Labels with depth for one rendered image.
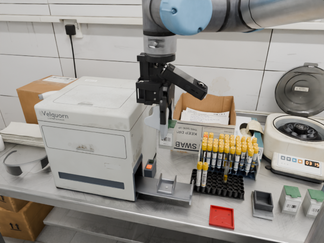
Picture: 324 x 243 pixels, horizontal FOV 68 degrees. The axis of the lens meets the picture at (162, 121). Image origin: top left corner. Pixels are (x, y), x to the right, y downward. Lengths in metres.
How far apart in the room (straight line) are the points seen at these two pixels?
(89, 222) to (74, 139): 0.92
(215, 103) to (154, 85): 0.64
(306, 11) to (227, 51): 0.80
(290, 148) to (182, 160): 0.38
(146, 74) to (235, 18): 0.23
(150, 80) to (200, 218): 0.42
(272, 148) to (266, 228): 0.31
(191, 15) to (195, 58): 0.77
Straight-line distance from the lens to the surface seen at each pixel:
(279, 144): 0.96
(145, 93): 0.58
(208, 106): 1.17
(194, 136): 0.93
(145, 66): 0.57
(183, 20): 0.41
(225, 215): 0.77
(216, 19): 0.46
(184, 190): 0.76
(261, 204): 0.78
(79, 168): 0.78
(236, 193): 0.81
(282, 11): 0.40
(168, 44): 0.54
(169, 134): 0.62
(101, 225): 1.54
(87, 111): 0.65
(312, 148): 0.97
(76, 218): 1.61
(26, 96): 1.26
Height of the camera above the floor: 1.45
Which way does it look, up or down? 28 degrees down
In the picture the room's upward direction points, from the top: straight up
